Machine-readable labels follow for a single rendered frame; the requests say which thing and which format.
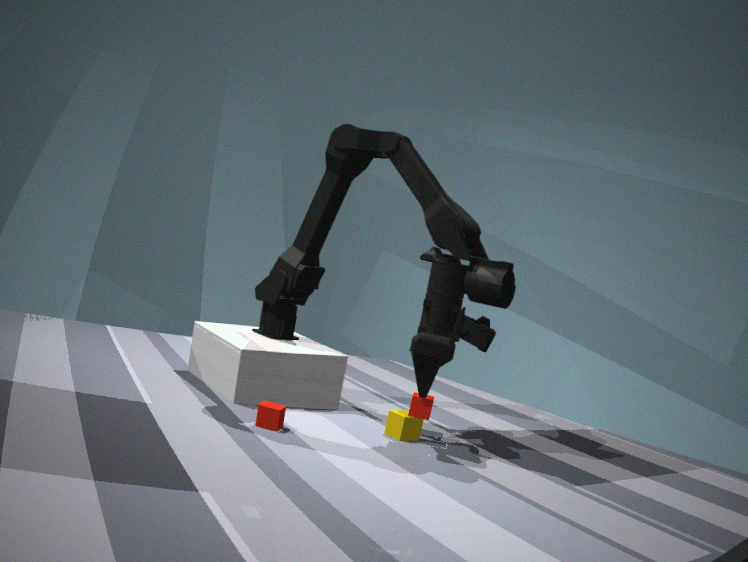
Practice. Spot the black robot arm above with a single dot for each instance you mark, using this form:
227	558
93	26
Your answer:
297	273

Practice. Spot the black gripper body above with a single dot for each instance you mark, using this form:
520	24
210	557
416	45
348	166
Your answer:
437	322

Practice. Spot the yellow cube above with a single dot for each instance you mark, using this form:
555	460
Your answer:
402	427

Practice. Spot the red cube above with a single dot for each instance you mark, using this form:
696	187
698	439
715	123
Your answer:
270	416
421	407

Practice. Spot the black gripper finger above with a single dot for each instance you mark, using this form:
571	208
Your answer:
425	369

